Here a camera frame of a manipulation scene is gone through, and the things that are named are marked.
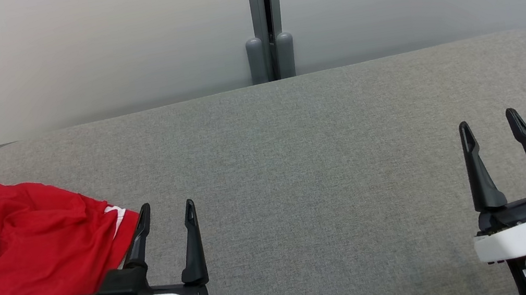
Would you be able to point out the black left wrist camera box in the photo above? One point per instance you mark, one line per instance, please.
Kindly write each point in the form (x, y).
(125, 290)

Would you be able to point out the grey cylindrical post bumper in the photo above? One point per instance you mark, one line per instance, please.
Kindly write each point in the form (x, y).
(257, 61)
(285, 54)

